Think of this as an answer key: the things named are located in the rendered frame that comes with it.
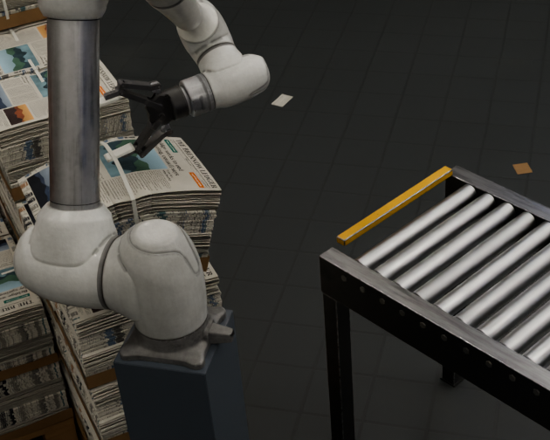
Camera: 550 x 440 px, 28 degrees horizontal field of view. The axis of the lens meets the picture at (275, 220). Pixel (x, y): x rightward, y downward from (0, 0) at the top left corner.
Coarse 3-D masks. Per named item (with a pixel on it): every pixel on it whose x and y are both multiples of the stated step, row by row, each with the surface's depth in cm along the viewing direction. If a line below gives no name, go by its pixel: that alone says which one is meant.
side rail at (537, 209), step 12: (456, 168) 307; (456, 180) 304; (468, 180) 302; (480, 180) 301; (480, 192) 299; (492, 192) 296; (504, 192) 296; (516, 204) 291; (528, 204) 291; (540, 204) 290; (516, 216) 293; (540, 216) 286
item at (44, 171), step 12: (36, 168) 264; (48, 168) 262; (24, 180) 262; (36, 180) 260; (48, 180) 258; (24, 192) 258; (36, 192) 256; (48, 192) 255; (36, 204) 252; (108, 204) 244; (36, 216) 249; (120, 228) 248
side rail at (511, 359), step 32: (320, 256) 280; (352, 288) 275; (384, 288) 268; (384, 320) 271; (416, 320) 261; (448, 320) 256; (448, 352) 257; (480, 352) 248; (512, 352) 246; (480, 384) 254; (512, 384) 245; (544, 384) 238; (544, 416) 242
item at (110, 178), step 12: (108, 144) 265; (108, 168) 256; (132, 168) 256; (108, 180) 252; (120, 180) 252; (132, 180) 252; (108, 192) 248; (120, 192) 248; (144, 192) 248; (120, 204) 246; (144, 204) 248; (120, 216) 247; (132, 216) 249; (144, 216) 249
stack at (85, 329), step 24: (0, 192) 333; (24, 216) 298; (216, 288) 274; (48, 312) 317; (72, 312) 265; (96, 312) 264; (72, 336) 274; (96, 336) 267; (120, 336) 270; (72, 360) 292; (96, 360) 270; (72, 384) 315; (96, 408) 279; (120, 408) 283; (120, 432) 287
